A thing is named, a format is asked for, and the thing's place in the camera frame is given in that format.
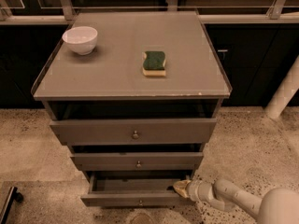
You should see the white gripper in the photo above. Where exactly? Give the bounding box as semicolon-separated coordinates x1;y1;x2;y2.
173;180;215;203

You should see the grey bottom drawer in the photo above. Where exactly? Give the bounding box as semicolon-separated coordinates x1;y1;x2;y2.
81;170;193;207

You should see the grey drawer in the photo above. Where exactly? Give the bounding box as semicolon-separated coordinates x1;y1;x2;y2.
71;152;203;171
50;119;216;146
81;170;193;207

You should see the grey middle drawer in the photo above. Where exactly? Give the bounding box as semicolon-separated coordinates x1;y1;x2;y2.
71;152;203;171

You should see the grey top drawer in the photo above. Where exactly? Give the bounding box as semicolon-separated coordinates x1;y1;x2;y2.
50;119;216;146

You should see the grey drawer cabinet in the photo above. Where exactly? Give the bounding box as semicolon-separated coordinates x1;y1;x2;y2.
31;10;233;208

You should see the round floor drain cover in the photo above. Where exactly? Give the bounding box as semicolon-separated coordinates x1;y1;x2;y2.
130;213;155;224

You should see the green yellow sponge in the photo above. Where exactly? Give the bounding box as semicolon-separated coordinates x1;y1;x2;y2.
142;51;166;77

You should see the white pillar leg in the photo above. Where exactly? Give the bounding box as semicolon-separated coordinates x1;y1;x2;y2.
264;56;299;119

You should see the black wheeled cart base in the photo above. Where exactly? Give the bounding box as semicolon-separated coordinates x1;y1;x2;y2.
0;187;23;224

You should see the white ceramic bowl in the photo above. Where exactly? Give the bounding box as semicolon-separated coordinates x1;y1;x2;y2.
62;26;98;55

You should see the metal railing frame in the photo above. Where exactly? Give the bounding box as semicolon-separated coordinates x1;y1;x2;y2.
0;0;299;25

